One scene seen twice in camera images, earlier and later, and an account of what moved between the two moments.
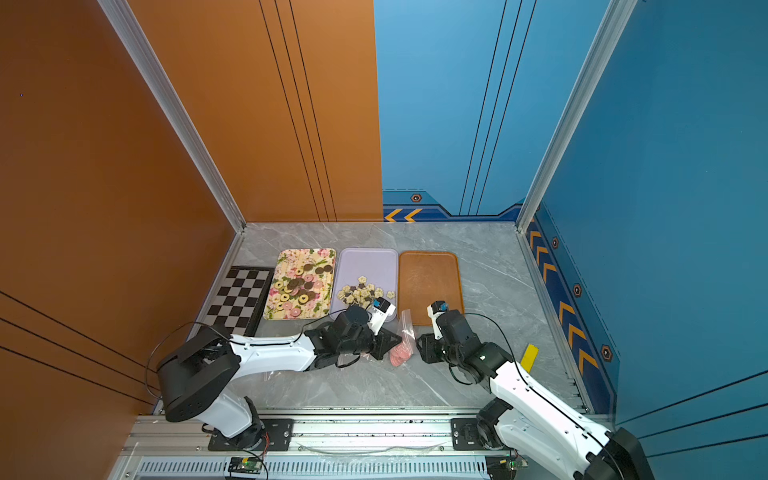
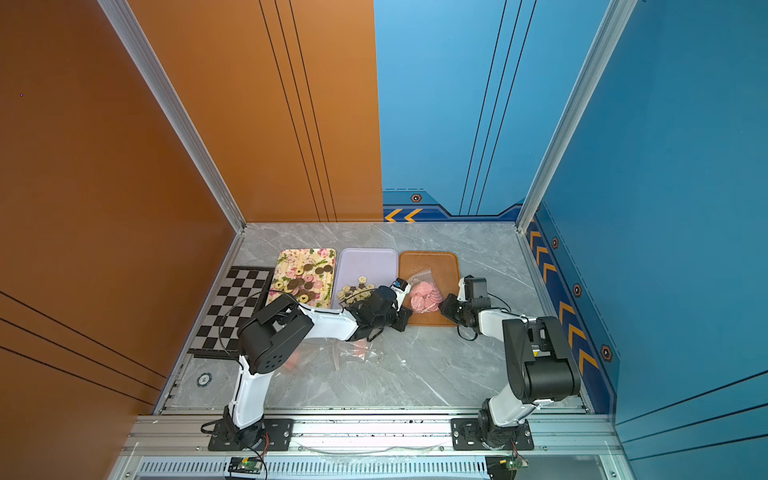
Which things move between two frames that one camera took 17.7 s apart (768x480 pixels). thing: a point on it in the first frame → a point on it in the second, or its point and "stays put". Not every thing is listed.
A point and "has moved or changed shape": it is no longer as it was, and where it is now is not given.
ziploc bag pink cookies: x=404 y=350 → x=425 y=294
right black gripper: x=427 y=348 → x=446 y=310
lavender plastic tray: x=378 y=265 stays put
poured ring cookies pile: x=301 y=289 stays put
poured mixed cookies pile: x=362 y=293 stays put
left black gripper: x=384 y=342 → x=405 y=314
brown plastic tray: x=425 y=278 stays put
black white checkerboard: x=237 y=303 stays put
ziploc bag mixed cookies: x=285 y=375 has moved or changed shape
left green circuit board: x=247 y=465 stays put
